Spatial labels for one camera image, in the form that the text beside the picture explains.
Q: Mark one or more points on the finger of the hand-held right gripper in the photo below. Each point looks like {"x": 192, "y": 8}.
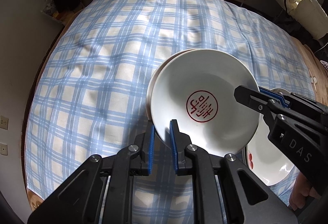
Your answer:
{"x": 278, "y": 98}
{"x": 248, "y": 96}

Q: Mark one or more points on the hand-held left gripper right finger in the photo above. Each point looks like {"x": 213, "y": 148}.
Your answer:
{"x": 174, "y": 147}

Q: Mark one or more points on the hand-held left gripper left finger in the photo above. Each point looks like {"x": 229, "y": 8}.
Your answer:
{"x": 151, "y": 149}

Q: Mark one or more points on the shallow white cherry plate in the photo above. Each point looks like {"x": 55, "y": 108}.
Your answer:
{"x": 271, "y": 162}

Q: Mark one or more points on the large red patterned bowl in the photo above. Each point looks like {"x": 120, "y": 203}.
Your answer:
{"x": 205, "y": 80}

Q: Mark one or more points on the plain white bowl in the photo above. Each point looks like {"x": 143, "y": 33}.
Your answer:
{"x": 153, "y": 78}

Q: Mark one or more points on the person's right hand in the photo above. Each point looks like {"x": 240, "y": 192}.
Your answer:
{"x": 302, "y": 190}

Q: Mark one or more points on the brown flower blanket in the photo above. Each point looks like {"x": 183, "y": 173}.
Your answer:
{"x": 314, "y": 65}

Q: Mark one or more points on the white puffy duvet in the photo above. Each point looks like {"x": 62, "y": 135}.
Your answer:
{"x": 310, "y": 14}

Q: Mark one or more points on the blue plaid tablecloth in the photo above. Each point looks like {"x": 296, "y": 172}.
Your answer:
{"x": 102, "y": 73}

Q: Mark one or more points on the clear bag of clutter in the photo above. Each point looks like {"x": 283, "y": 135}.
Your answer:
{"x": 51, "y": 9}

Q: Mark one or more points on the white wall outlet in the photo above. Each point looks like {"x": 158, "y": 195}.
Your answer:
{"x": 3, "y": 123}
{"x": 3, "y": 149}

